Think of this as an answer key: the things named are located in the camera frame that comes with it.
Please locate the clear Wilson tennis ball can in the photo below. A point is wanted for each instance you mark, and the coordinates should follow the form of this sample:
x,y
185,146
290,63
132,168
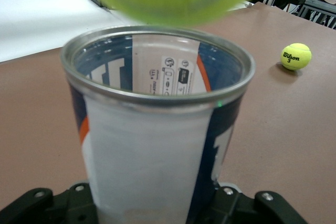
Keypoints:
x,y
147,155

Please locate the brown table mat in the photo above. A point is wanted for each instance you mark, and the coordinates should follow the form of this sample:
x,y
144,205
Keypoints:
x,y
288,129

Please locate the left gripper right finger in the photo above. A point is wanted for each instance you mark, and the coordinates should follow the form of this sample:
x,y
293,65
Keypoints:
x,y
236,211

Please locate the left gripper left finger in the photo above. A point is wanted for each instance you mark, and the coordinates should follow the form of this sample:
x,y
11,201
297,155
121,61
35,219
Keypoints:
x,y
60,208

